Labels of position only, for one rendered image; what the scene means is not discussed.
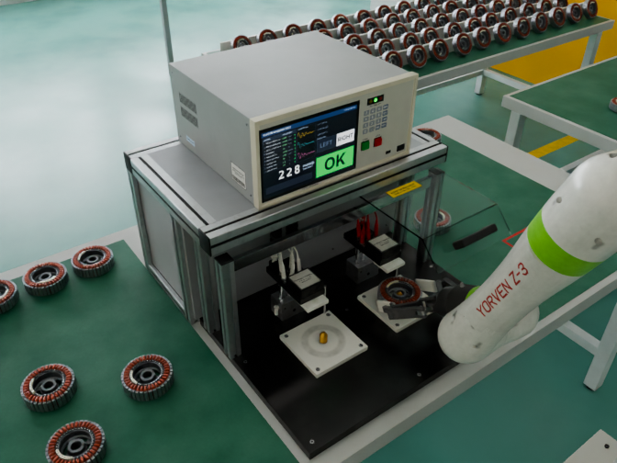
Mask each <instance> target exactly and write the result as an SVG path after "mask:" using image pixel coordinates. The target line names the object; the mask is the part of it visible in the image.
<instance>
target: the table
mask: <svg viewBox="0 0 617 463"><path fill-rule="evenodd" d="M441 1H442V2H441ZM456 1H459V0H433V4H431V1H430V0H415V3H414V7H415V8H412V7H411V5H410V3H409V2H408V1H406V0H402V1H399V2H397V4H396V6H395V12H396V13H393V12H392V10H391V9H390V7H389V6H388V5H381V6H378V7H377V8H376V11H375V18H376V19H379V18H382V17H383V18H384V19H383V25H384V26H383V27H384V28H389V37H390V39H388V38H387V34H386V32H385V31H384V30H383V29H381V28H380V27H379V26H378V24H377V21H376V19H373V17H372V16H371V13H369V11H368V10H366V9H361V10H359V11H357V12H356V13H355V15H354V23H355V24H357V23H361V26H360V30H361V33H362V34H364V33H367V32H368V34H367V35H368V36H367V40H368V44H369V45H370V44H374V43H375V44H376V45H375V54H376V57H378V56H382V58H381V60H383V61H385V62H389V63H391V62H392V63H391V64H394V65H396V66H397V67H399V68H402V69H404V70H406V71H408V72H414V73H418V74H419V78H418V86H417V94H416V96H419V95H422V94H425V93H428V92H431V91H434V90H437V89H440V88H443V87H446V86H448V85H454V84H457V83H460V82H463V81H465V80H468V79H471V78H474V77H476V78H477V82H476V87H475V93H476V95H482V93H484V89H485V84H486V79H487V77H489V78H492V79H494V80H497V81H499V82H502V83H503V84H506V85H510V86H512V87H515V88H517V89H520V90H521V89H523V88H526V87H529V86H530V85H527V84H525V83H522V82H520V81H517V80H515V79H512V78H510V77H508V76H505V75H503V74H500V73H496V72H494V71H491V70H489V69H488V67H491V66H494V65H497V64H500V63H503V62H508V61H511V60H514V59H517V58H521V57H523V56H526V55H529V54H532V53H536V52H538V51H543V50H546V49H550V48H553V47H555V46H558V45H561V44H564V43H568V42H570V41H573V40H578V39H582V38H585V37H587V36H589V41H588V44H587V48H586V50H585V54H584V57H583V61H582V64H581V67H580V68H583V67H586V66H589V65H592V64H593V63H594V60H595V57H596V53H597V50H598V47H599V44H600V38H601V35H602V32H603V31H605V30H608V29H612V27H613V24H614V21H615V20H612V19H609V18H606V17H600V16H597V14H598V4H597V1H596V0H586V1H585V2H584V4H583V11H584V12H583V14H584V15H582V12H581V11H582V10H581V7H580V5H579V4H578V3H573V4H570V5H569V4H568V1H567V0H554V1H553V6H552V4H551V2H550V1H549V0H540V1H539V2H538V0H522V4H521V2H520V1H521V0H506V2H505V5H504V3H503V2H502V1H503V0H479V3H478V1H477V0H463V4H462V7H460V8H459V6H458V4H457V3H456ZM535 3H538V4H537V7H536V8H537V9H536V10H537V12H536V13H535V10H534V9H535V8H534V6H533V4H535ZM487 4H489V7H488V10H489V11H490V12H488V11H487V8H486V7H485V6H484V5H487ZM438 5H443V8H442V11H443V12H441V11H440V9H439V7H438ZM448 6H449V7H448ZM566 6H567V19H566V15H564V14H565V12H564V10H563V9H562V8H561V7H566ZM517 7H519V8H520V10H519V12H520V13H519V14H520V17H516V16H517V13H516V11H515V9H514V8H517ZM423 8H424V9H423ZM468 8H472V9H471V16H472V17H470V16H469V15H468V14H469V13H468V11H467V9H468ZM419 9H423V15H424V18H423V17H421V14H420V12H419V11H418V10H419ZM450 9H451V10H450ZM403 10H404V11H403ZM381 11H382V12H381ZM384 11H385V12H384ZM548 11H550V12H549V22H550V23H551V24H549V25H548V23H547V22H548V21H547V20H548V19H547V16H546V14H545V13H544V12H548ZM590 11H591V13H590ZM498 12H501V13H500V20H501V22H500V23H499V18H498V17H497V15H496V14H495V13H498ZM402 13H404V14H403V22H404V23H405V24H407V23H410V22H411V32H408V29H407V27H406V26H405V25H404V24H403V23H401V22H400V21H401V20H400V17H399V15H398V14H402ZM449 13H453V22H450V18H449V17H448V16H447V15H446V14H449ZM383 14H384V15H383ZM361 16H362V17H361ZM527 16H529V17H530V16H533V17H532V19H531V25H532V28H533V29H531V28H530V26H529V25H530V22H529V20H528V19H527ZM430 17H432V26H433V28H432V27H430V26H429V23H428V22H427V20H426V18H430ZM478 17H482V19H481V21H480V20H479V18H478ZM539 18H540V19H539ZM338 19H339V21H338V22H337V20H338ZM392 19H393V20H392ZM439 19H440V20H439ZM348 20H349V19H348V17H347V16H346V15H345V14H342V13H339V14H336V15H335V16H333V17H332V19H331V27H332V29H334V28H337V38H338V40H340V39H344V40H343V43H345V44H348V45H350V46H352V47H354V48H356V49H358V50H360V51H364V52H366V53H368V54H371V55H373V53H372V51H371V49H370V48H368V46H367V45H365V44H364V43H363V39H362V38H361V37H360V36H359V35H358V34H357V32H356V29H355V27H354V26H353V24H351V23H350V20H349V21H348ZM389 20H390V21H389ZM513 20H514V22H513V33H514V34H513V35H511V29H510V26H509V25H508V23H507V22H509V21H513ZM557 20H558V21H557ZM462 21H465V31H466V33H464V32H462V31H463V30H462V29H461V26H460V25H459V24H458V22H462ZM340 23H341V25H340ZM441 23H442V24H441ZM325 24H326V23H324V21H323V20H322V19H320V18H315V19H312V20H310V21H309V23H308V32H310V31H314V30H317V29H318V30H317V31H318V32H320V33H322V34H325V35H327V36H329V37H332V38H333V36H332V34H331V32H330V31H329V30H327V25H325ZM367 24H368V26H367ZM418 24H419V25H418ZM473 24H474V25H473ZM315 25H316V27H314V26H315ZM540 25H541V27H540ZM442 26H445V28H444V30H443V34H444V37H445V38H446V39H448V38H451V37H454V38H453V48H454V51H451V52H449V48H448V44H447V42H446V41H445V40H444V39H441V38H440V37H439V35H438V34H439V33H438V31H437V30H436V28H439V27H442ZM491 26H492V27H493V26H495V27H494V29H493V36H494V40H491V34H490V31H489V30H488V28H489V27H491ZM369 28H370V29H369ZM344 29H345V30H344ZM347 29H348V30H347ZM396 29H397V31H396ZM289 30H291V31H290V32H289ZM293 30H294V31H293ZM472 31H474V32H473V35H472V39H473V42H474V46H472V40H471V38H470V37H469V35H467V33H468V32H472ZM418 32H420V33H421V34H420V40H421V44H419V40H418V36H417V35H415V33H418ZM292 33H293V35H292ZM302 33H303V32H302V28H300V27H299V25H298V24H296V23H291V24H288V25H286V26H285V27H284V29H283V34H282V35H283V37H284V38H285V37H289V36H294V35H297V34H302ZM346 33H347V35H346ZM453 33H454V34H453ZM481 33H482V34H481ZM427 34H428V35H427ZM430 34H431V35H430ZM264 35H265V38H264ZM377 35H378V36H377ZM268 36H269V37H270V38H269V37H268ZM400 36H401V38H400V45H399V46H401V47H400V48H401V50H402V51H403V50H406V49H408V50H407V55H406V56H407V62H408V64H406V65H403V60H402V58H401V56H400V54H399V52H398V51H396V49H395V45H394V43H393V41H392V39H395V38H399V37H400ZM503 36H504V37H503ZM502 37H503V38H502ZM266 39H268V40H266ZM277 39H278V37H277V35H276V34H275V32H274V31H273V30H271V29H269V28H265V29H263V30H261V31H260V32H259V33H258V34H257V37H256V41H257V43H261V42H265V41H269V40H277ZM483 40H484V42H482V41H483ZM238 42H240V43H239V44H238ZM241 42H244V44H245V45H244V44H243V43H241ZM350 42H351V43H350ZM427 43H430V44H429V54H430V56H431V58H429V59H427V58H428V55H427V52H426V49H425V48H424V47H423V46H422V45H423V44H427ZM237 44H238V46H237ZM248 45H252V41H251V40H250V39H249V38H248V37H247V36H245V35H238V36H236V37H234V38H233V39H232V40H231V43H230V47H231V49H236V48H239V47H244V46H248ZM382 46H383V47H382ZM464 47H465V48H464ZM462 48H464V49H462ZM385 50H386V51H385ZM415 51H416V52H415ZM414 52H415V53H414ZM440 53H442V54H441V55H439V54H440ZM416 55H417V56H416ZM392 58H393V59H392ZM417 60H419V61H418V62H416V61H417Z"/></svg>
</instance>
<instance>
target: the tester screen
mask: <svg viewBox="0 0 617 463"><path fill-rule="evenodd" d="M356 109H357V105H354V106H351V107H346V108H343V109H340V110H336V111H333V112H331V113H328V114H324V115H321V116H318V117H315V118H313V119H307V120H304V121H301V122H298V123H295V124H292V125H289V126H285V127H283V128H280V129H277V130H271V131H268V132H266V133H262V156H263V178H264V199H267V198H270V197H273V196H275V195H278V194H281V193H284V192H286V191H288V190H291V189H293V188H296V187H299V186H303V185H305V184H307V183H310V182H313V181H316V180H318V179H321V178H323V177H325V176H328V175H332V174H335V173H338V172H340V171H342V170H345V169H348V168H350V167H353V165H350V166H347V167H344V168H343V169H340V170H337V171H335V172H332V173H329V174H326V175H323V176H320V177H318V178H316V162H317V158H319V157H321V156H324V155H326V154H329V153H332V152H337V151H339V150H342V149H345V148H347V147H350V146H353V145H354V141H355V125H356ZM351 129H354V140H353V141H350V142H347V143H345V144H342V145H339V146H336V147H333V148H331V149H329V150H326V151H323V152H318V153H317V141H318V140H321V139H324V138H327V137H330V136H332V135H335V134H338V133H341V132H344V131H347V130H351ZM297 164H301V173H300V174H298V175H293V176H290V177H288V178H286V179H283V180H280V181H278V180H277V172H278V171H281V170H283V169H286V168H288V167H291V166H294V165H297ZM311 172H312V178H310V179H309V180H306V181H303V182H300V183H298V184H295V185H293V186H289V187H286V188H283V189H281V190H278V191H275V192H273V193H271V194H268V195H266V189H267V188H268V187H270V186H275V185H278V184H280V183H283V182H285V181H288V180H291V179H293V178H296V177H299V176H302V175H305V174H308V173H311Z"/></svg>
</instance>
